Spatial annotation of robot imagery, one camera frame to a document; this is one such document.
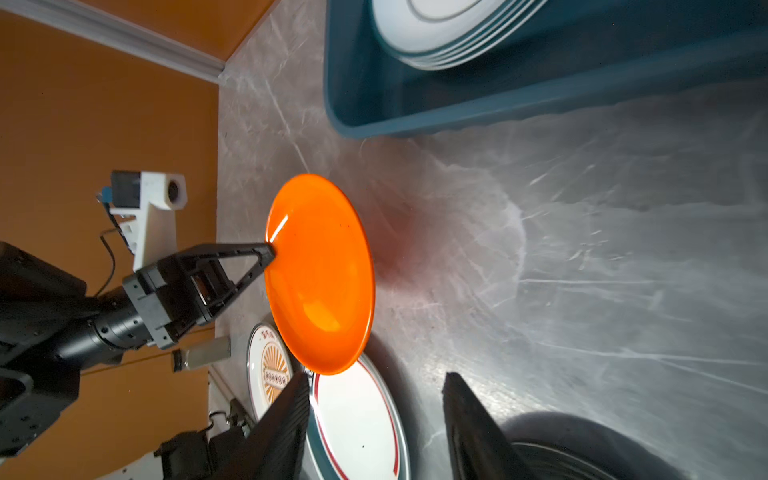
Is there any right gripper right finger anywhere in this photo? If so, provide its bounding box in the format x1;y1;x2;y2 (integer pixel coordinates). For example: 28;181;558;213
442;372;537;479

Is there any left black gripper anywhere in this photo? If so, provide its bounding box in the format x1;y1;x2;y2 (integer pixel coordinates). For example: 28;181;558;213
123;243;276;349

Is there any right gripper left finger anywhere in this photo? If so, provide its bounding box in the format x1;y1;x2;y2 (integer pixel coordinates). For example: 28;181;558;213
212;372;310;479

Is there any orange plastic plate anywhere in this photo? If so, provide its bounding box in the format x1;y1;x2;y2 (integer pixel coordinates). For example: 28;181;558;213
264;174;376;375

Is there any white flower plate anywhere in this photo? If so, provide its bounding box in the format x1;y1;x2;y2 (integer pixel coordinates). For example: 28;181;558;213
369;0;547;71

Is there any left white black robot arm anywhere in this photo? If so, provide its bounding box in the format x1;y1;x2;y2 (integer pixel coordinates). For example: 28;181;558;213
1;243;275;458

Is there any teal plastic bin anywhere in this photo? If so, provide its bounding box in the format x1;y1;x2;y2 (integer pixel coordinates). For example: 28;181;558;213
324;1;767;139

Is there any black plate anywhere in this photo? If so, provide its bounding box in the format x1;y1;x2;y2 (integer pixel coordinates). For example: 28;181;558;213
501;411;685;479

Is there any large orange sunburst plate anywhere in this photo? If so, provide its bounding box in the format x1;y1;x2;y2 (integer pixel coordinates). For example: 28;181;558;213
246;323;293;420

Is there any white plate dark green rim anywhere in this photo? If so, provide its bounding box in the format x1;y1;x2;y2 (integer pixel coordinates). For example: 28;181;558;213
306;355;412;479

